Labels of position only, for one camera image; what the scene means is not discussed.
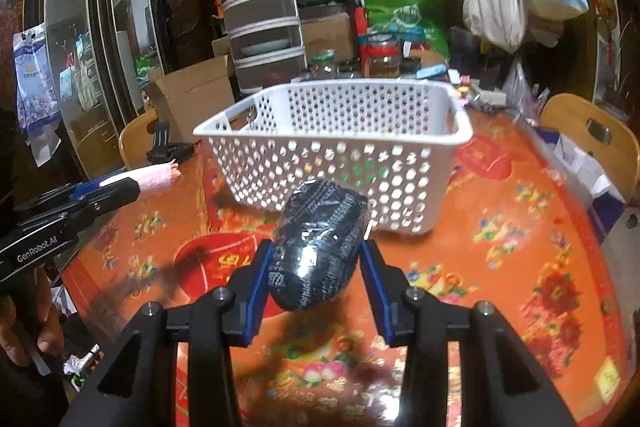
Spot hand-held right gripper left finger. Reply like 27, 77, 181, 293
60, 239, 275, 427

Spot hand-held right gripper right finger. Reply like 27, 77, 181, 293
359, 241, 576, 427

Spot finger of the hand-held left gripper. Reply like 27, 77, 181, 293
17, 179, 142, 234
15, 172, 136, 214

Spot pink towel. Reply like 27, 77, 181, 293
132, 159, 181, 202

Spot dark socks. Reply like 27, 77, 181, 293
267, 178, 371, 312

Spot white perforated plastic basket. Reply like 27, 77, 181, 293
192, 78, 475, 235

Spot person's left hand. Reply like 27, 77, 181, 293
0, 267, 66, 365

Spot wooden chair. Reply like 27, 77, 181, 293
539, 93, 640, 202
119, 107, 161, 170

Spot black plastic clip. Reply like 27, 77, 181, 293
146, 122, 196, 162

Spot blue white hanging bag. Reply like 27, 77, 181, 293
12, 23, 63, 152

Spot open cardboard box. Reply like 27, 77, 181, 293
142, 54, 236, 145

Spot red printed tablecloth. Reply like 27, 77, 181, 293
60, 97, 631, 427

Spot dark cabinet with mirror doors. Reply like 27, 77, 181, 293
0, 0, 226, 180

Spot white power strip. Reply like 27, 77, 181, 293
470, 82, 508, 105

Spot green lidded glass jar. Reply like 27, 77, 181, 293
311, 49, 338, 80

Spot red lidded glass jar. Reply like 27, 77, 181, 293
359, 34, 403, 78

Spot stacked drawer organizer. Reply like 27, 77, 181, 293
211, 0, 307, 94

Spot blue white paper box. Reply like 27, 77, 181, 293
532, 127, 626, 243

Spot yellow paper note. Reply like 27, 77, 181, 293
595, 356, 621, 395

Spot clear plastic bag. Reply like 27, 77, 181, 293
501, 59, 538, 108

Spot closed cardboard box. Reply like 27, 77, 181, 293
300, 12, 357, 62

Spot green shopping bag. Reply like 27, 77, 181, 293
362, 0, 451, 62

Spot red wall decoration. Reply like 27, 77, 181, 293
590, 0, 623, 102

